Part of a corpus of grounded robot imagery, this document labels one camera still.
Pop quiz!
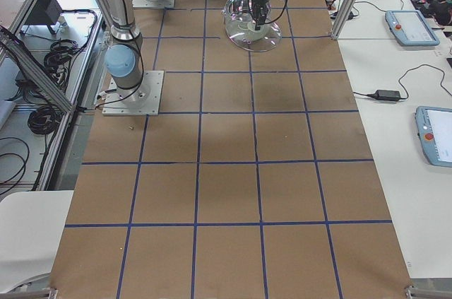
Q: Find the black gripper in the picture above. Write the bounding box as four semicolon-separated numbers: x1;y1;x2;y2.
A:
251;0;269;20

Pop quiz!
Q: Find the blue teach pendant far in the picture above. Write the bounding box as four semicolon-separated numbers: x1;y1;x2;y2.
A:
384;10;440;47

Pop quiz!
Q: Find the blue teach pendant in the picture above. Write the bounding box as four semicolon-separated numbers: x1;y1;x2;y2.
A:
415;106;451;168
384;10;440;47

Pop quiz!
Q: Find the black power adapter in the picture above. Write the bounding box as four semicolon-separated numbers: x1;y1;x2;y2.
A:
367;90;403;102

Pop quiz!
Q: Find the blue teach pendant near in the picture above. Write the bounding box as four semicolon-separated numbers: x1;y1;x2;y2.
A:
415;106;451;168

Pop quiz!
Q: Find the black cable coil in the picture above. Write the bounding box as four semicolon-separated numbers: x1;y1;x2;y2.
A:
27;105;61;136

